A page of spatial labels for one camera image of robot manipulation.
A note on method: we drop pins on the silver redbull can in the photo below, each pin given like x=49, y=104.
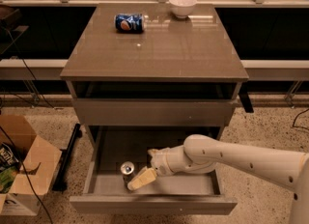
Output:
x=128, y=171

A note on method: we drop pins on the closed upper drawer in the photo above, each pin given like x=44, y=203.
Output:
x=99, y=112

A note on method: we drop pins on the black table leg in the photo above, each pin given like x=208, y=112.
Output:
x=245, y=99

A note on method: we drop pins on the open middle drawer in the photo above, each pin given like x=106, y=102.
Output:
x=105, y=190

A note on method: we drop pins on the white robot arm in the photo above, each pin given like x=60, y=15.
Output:
x=200, y=153

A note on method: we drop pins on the green snack bag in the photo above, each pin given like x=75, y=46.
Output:
x=7, y=178

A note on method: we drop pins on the brown cardboard box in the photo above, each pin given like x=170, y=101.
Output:
x=35, y=174

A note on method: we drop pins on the black floor bar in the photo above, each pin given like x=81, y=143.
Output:
x=60, y=182

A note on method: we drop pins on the grey drawer cabinet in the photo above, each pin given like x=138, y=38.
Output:
x=189, y=59

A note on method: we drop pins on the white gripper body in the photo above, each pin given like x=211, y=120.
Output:
x=159, y=161

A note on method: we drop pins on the blue pepsi can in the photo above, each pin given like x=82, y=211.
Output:
x=129, y=23

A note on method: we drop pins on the white bowl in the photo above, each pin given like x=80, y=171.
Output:
x=182, y=8

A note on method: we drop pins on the dark snack bag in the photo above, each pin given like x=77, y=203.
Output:
x=7, y=157

